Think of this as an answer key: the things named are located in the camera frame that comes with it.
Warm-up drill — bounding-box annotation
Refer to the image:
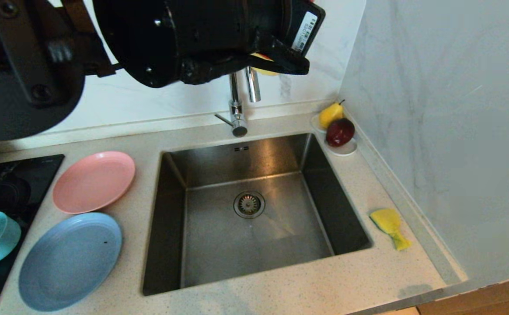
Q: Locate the orange detergent bottle yellow cap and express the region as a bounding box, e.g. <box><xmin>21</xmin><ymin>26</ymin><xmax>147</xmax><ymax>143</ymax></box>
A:
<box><xmin>251</xmin><ymin>52</ymin><xmax>279</xmax><ymax>77</ymax></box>

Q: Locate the stainless steel sink basin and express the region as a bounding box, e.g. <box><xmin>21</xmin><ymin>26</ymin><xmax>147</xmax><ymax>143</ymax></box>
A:
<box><xmin>142</xmin><ymin>133</ymin><xmax>373</xmax><ymax>297</ymax></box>

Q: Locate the yellow fish-shaped sponge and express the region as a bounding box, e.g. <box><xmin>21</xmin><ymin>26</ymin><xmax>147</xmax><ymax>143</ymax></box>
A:
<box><xmin>370</xmin><ymin>208</ymin><xmax>412</xmax><ymax>251</ymax></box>

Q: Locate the chrome gooseneck faucet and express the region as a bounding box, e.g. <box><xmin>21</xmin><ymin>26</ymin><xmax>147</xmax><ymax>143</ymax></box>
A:
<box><xmin>213</xmin><ymin>68</ymin><xmax>262</xmax><ymax>138</ymax></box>

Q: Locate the yellow pear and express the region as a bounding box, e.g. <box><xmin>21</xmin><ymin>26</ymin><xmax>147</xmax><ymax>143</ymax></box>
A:
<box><xmin>318</xmin><ymin>99</ymin><xmax>345</xmax><ymax>129</ymax></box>

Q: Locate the dark red apple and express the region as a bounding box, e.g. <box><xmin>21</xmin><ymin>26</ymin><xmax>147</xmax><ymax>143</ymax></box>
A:
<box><xmin>325</xmin><ymin>118</ymin><xmax>355</xmax><ymax>147</ymax></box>

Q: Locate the small white dish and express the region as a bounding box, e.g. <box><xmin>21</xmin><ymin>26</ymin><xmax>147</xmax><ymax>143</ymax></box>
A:
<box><xmin>310</xmin><ymin>112</ymin><xmax>358</xmax><ymax>157</ymax></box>

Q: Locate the round metal drain strainer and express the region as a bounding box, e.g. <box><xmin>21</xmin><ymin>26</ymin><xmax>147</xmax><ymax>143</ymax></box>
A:
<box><xmin>233</xmin><ymin>190</ymin><xmax>266</xmax><ymax>219</ymax></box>

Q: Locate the pink plastic plate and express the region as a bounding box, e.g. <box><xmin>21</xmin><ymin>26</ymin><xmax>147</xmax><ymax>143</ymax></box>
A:
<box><xmin>52</xmin><ymin>151</ymin><xmax>136</xmax><ymax>214</ymax></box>

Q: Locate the black glass cooktop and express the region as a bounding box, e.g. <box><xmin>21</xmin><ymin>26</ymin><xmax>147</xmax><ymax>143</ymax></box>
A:
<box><xmin>0</xmin><ymin>154</ymin><xmax>66</xmax><ymax>315</ymax></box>

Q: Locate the blue plastic plate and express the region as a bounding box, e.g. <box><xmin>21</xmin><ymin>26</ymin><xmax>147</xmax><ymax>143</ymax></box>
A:
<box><xmin>18</xmin><ymin>212</ymin><xmax>123</xmax><ymax>312</ymax></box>

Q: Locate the wooden cabinet panel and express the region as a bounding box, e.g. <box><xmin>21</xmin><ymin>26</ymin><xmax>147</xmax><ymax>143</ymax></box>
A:
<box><xmin>416</xmin><ymin>272</ymin><xmax>509</xmax><ymax>315</ymax></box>

